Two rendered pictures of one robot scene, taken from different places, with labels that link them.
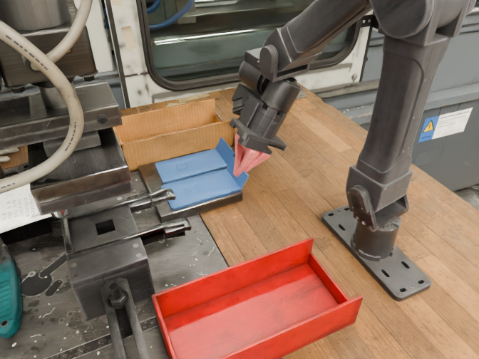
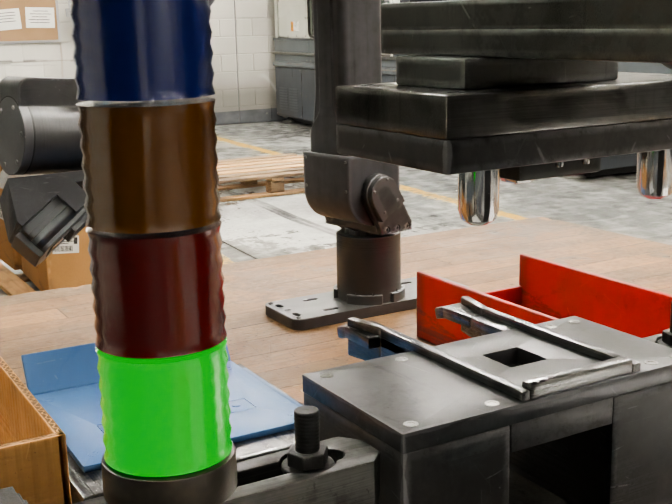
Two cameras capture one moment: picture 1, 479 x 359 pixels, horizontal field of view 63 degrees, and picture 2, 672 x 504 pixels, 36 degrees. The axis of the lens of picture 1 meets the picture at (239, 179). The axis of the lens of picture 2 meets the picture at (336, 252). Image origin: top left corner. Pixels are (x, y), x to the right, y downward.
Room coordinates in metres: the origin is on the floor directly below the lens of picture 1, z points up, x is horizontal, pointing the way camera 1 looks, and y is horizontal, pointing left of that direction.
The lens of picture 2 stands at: (0.56, 0.74, 1.18)
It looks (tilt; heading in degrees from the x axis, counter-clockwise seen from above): 13 degrees down; 265
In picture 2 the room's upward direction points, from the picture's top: 1 degrees counter-clockwise
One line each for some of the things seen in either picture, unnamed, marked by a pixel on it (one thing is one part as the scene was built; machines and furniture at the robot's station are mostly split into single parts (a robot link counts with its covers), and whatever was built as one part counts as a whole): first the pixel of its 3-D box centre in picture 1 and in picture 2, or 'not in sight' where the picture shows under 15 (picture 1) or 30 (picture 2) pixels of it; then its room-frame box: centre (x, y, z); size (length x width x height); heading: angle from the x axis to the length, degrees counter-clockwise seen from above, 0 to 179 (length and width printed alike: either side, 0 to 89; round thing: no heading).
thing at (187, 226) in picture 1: (165, 230); (481, 321); (0.41, 0.11, 0.98); 0.07 x 0.02 x 0.01; 115
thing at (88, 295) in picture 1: (104, 243); (501, 445); (0.42, 0.21, 0.94); 0.20 x 0.10 x 0.07; 25
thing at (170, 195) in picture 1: (151, 199); (382, 341); (0.48, 0.14, 0.98); 0.07 x 0.02 x 0.01; 115
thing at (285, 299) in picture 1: (256, 309); (566, 327); (0.31, -0.02, 0.93); 0.25 x 0.12 x 0.06; 115
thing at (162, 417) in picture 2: not in sight; (165, 396); (0.59, 0.45, 1.07); 0.04 x 0.04 x 0.03
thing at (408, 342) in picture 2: (108, 212); (448, 377); (0.45, 0.20, 0.98); 0.13 x 0.01 x 0.03; 115
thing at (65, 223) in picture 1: (68, 241); (578, 394); (0.39, 0.24, 0.98); 0.07 x 0.01 x 0.03; 25
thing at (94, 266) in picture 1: (98, 224); (502, 373); (0.42, 0.21, 0.98); 0.20 x 0.10 x 0.01; 25
